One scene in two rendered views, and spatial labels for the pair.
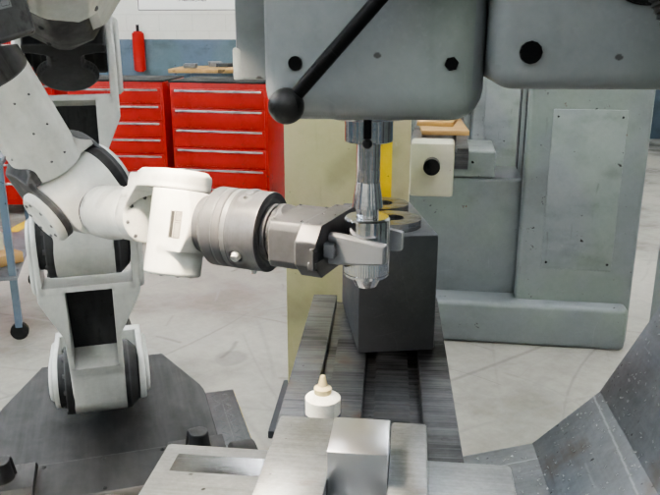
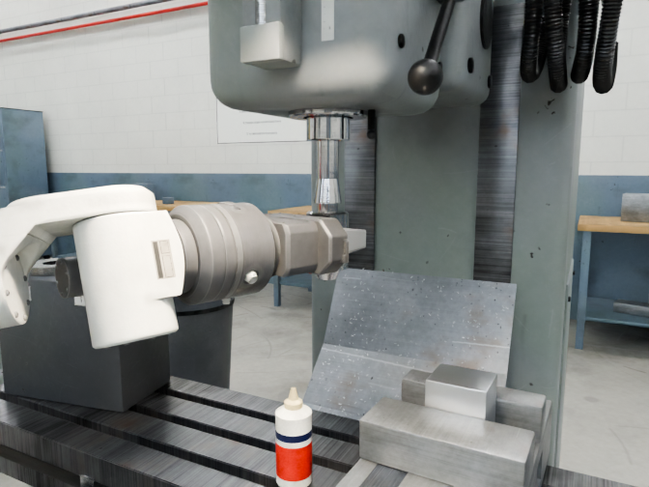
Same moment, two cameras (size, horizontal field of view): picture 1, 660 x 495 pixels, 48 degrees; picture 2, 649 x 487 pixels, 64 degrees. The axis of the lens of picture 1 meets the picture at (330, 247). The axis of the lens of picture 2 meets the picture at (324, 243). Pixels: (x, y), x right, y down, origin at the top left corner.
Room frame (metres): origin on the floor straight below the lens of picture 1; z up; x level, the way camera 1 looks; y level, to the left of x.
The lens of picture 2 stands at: (0.53, 0.49, 1.25)
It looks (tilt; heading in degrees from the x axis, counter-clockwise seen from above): 8 degrees down; 292
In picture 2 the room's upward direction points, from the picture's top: straight up
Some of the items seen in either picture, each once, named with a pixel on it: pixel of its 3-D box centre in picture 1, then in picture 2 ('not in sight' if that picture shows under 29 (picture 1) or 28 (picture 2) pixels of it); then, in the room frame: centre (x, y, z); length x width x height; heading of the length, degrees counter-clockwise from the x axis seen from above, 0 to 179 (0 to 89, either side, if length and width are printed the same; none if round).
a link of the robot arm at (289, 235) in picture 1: (287, 236); (262, 248); (0.78, 0.05, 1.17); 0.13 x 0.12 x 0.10; 157
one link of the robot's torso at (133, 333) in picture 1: (100, 366); not in sight; (1.48, 0.50, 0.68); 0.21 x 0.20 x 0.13; 17
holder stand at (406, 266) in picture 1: (385, 268); (85, 327); (1.17, -0.09, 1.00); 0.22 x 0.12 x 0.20; 5
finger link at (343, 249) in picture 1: (355, 251); (347, 241); (0.71, -0.03, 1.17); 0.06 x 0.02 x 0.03; 67
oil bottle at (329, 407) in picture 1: (322, 418); (294, 434); (0.76, 0.01, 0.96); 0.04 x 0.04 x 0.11
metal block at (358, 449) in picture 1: (358, 464); (461, 404); (0.59, -0.03, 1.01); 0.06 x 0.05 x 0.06; 173
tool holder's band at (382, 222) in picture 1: (367, 220); (327, 215); (0.74, -0.04, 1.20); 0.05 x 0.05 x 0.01
